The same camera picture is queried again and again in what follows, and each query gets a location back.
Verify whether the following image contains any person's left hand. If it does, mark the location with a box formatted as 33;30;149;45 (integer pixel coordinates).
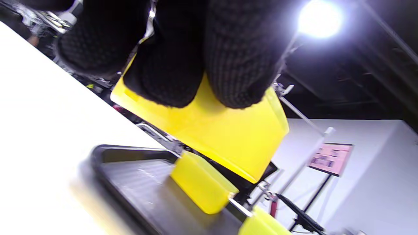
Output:
20;0;296;109

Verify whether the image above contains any large yellow plastic bin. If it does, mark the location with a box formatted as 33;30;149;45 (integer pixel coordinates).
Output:
110;36;290;184

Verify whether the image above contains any black plastic tray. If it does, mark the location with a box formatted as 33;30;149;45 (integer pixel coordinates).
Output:
90;145;279;235

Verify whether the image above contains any small yellow plastic bin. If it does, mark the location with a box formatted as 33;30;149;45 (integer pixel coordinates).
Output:
238;206;293;235
170;151;239;215

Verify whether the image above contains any bright ceiling lamp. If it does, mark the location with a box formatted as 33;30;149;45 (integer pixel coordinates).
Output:
297;0;345;39

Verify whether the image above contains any pink sign board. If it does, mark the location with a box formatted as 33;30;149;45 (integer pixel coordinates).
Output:
308;142;355;178

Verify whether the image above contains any metal camera rig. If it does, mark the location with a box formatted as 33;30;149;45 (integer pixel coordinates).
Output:
11;0;84;37

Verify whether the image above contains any silver metal pole frame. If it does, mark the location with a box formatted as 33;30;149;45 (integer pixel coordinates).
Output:
251;82;336;209

